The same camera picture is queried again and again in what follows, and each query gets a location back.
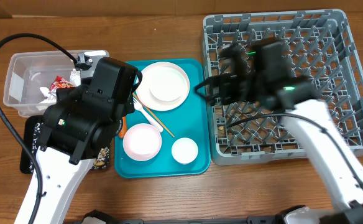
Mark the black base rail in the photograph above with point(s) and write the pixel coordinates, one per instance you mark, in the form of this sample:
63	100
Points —
97	217

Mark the small white cup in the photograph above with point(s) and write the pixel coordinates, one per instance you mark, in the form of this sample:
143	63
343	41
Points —
184	151

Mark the clear plastic bin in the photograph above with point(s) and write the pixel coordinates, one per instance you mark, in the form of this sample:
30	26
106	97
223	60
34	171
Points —
27	72

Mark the large white plate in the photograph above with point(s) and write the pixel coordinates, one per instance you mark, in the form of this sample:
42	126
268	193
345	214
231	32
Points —
145	96

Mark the red snack wrapper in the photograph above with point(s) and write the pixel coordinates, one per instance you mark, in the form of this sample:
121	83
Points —
60	83

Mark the wooden chopstick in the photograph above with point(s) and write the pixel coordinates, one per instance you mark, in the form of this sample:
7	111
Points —
154	116

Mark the white green tissue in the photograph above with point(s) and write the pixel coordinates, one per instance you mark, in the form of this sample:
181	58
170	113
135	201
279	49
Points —
75	78

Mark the small white plate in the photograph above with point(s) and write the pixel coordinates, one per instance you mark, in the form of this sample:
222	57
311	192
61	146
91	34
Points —
167	84

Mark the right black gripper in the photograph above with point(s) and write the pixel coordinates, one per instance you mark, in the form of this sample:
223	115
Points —
225	83

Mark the teal plastic tray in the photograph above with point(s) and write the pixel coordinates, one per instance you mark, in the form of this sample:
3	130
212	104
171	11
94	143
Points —
189	120

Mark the black plastic tray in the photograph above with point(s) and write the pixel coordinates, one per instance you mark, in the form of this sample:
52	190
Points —
30	120

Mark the grey dishwasher rack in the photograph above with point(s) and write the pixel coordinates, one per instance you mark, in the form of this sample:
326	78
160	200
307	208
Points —
319	45

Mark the white plastic fork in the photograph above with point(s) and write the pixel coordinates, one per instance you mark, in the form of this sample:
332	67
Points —
138	106

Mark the spilled rice and peanuts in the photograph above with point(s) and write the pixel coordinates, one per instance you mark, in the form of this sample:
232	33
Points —
32	132

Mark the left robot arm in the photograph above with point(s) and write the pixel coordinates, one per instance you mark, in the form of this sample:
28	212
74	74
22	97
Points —
83	121

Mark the orange carrot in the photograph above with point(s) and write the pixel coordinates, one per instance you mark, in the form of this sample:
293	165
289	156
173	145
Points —
123	129

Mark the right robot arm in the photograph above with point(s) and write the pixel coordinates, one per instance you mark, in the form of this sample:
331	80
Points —
305	116

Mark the white napkin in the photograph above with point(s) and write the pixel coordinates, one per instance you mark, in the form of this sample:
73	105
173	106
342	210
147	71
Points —
50	98

